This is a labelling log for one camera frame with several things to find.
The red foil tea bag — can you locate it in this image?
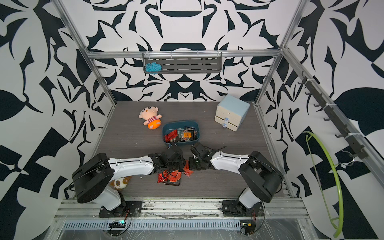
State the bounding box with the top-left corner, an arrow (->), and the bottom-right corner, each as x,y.
157,171 -> 169,183

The red label tea bag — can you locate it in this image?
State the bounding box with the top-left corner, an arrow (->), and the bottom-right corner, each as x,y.
183,161 -> 194,177
166,171 -> 182,186

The orange label tea bag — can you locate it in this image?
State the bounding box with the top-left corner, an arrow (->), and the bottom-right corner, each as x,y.
182,127 -> 198,142

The small red tea bag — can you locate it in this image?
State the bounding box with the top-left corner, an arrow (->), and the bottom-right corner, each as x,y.
164,129 -> 179,143

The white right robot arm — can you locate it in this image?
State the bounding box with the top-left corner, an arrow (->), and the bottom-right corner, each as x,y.
189,143 -> 283,209

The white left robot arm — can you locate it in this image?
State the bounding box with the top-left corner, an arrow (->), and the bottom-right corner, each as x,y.
71,146 -> 186,211

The teal plastic storage box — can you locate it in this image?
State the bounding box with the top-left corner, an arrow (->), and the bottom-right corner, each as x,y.
162,120 -> 200,146

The brown white plush bear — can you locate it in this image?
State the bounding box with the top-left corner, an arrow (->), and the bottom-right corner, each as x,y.
110,176 -> 132,191

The plush baby doll toy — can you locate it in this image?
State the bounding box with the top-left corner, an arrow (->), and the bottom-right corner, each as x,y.
139,106 -> 162,130

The cream blue mini drawer cabinet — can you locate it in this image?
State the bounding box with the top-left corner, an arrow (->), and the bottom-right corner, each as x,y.
215,95 -> 250,132

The blue scrunchy sponge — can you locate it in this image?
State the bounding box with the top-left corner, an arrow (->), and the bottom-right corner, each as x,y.
145,63 -> 163,75

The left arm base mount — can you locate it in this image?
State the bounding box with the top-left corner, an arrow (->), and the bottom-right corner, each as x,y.
99,201 -> 143,218

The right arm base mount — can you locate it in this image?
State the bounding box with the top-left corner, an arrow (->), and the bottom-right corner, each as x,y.
222,200 -> 265,217

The grey wall shelf rack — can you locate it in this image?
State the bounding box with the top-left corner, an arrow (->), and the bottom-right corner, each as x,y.
142,52 -> 223,75

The dark hook rail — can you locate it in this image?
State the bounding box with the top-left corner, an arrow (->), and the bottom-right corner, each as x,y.
300,76 -> 369,160

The green hose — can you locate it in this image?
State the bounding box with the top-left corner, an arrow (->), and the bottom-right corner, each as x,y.
302,131 -> 345,238

